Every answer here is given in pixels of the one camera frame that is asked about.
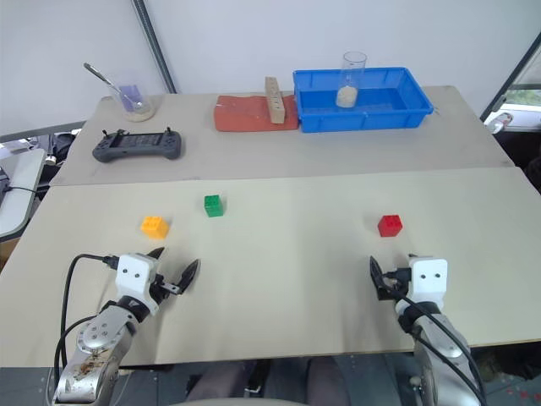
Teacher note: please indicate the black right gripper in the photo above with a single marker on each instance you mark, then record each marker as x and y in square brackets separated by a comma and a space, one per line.
[395, 285]

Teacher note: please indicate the red brick slab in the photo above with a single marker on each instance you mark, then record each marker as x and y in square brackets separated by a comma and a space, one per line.
[241, 114]

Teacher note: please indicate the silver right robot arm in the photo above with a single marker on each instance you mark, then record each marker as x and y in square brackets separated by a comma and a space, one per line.
[439, 351]

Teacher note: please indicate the wooden block with holes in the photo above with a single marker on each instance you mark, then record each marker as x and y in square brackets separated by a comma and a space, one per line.
[275, 101]

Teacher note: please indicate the green toy block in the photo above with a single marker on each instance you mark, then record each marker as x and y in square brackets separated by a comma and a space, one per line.
[214, 206]

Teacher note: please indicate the grey handheld controller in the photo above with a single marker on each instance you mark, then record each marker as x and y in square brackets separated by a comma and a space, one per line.
[139, 148]

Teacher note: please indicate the dark slanted frame bar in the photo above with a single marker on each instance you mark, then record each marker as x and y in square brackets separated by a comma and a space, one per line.
[507, 72]

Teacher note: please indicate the dark metal pole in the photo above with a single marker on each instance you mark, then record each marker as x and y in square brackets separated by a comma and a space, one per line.
[154, 42]

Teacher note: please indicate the glass beaker with grain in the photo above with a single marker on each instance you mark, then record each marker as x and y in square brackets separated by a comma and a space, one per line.
[141, 111]

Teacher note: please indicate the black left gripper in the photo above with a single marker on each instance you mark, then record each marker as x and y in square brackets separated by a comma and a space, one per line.
[160, 292]

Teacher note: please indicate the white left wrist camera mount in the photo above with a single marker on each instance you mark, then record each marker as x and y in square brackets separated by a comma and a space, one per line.
[133, 277]

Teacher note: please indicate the white side table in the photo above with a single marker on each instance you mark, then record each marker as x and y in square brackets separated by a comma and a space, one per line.
[19, 190]

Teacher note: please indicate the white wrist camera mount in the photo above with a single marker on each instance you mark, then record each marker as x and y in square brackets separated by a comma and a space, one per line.
[429, 281]
[133, 277]

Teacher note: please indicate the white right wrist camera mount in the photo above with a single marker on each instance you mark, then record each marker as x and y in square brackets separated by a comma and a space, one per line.
[429, 281]

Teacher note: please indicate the white rounded object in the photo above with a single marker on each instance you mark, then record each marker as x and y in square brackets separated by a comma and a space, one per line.
[498, 120]

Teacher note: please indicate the red toy block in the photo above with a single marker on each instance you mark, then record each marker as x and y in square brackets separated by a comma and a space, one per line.
[389, 226]

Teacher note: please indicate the metal spoon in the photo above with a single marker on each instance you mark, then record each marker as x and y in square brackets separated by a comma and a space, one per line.
[101, 77]

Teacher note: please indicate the blue plastic bin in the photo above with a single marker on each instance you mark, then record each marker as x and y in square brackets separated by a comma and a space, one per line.
[321, 116]

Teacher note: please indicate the yellow toy block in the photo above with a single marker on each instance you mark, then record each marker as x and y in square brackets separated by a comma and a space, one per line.
[154, 227]

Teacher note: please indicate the clear cup with grain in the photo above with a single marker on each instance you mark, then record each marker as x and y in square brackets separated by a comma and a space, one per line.
[347, 96]

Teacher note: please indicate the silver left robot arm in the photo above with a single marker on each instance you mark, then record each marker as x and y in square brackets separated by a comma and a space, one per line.
[99, 338]

